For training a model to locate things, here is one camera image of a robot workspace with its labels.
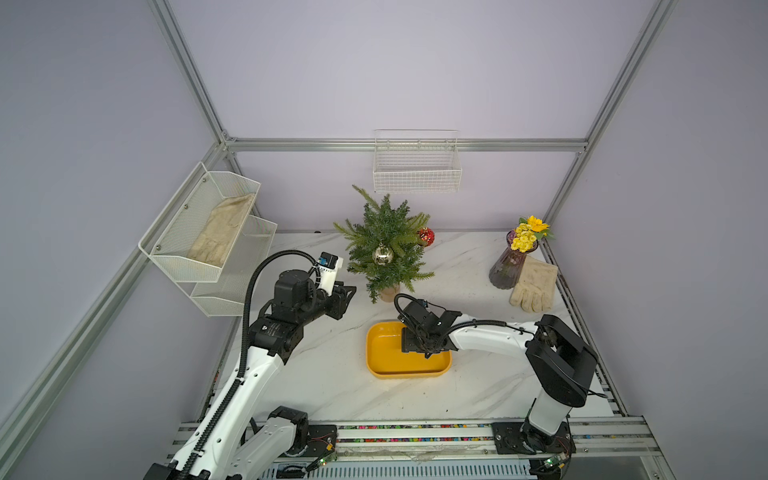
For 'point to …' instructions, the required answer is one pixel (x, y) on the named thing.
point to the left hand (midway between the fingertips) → (346, 291)
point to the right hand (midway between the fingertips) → (414, 345)
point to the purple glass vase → (507, 271)
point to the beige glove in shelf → (214, 242)
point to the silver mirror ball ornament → (382, 255)
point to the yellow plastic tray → (385, 357)
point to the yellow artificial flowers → (528, 232)
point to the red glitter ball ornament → (427, 236)
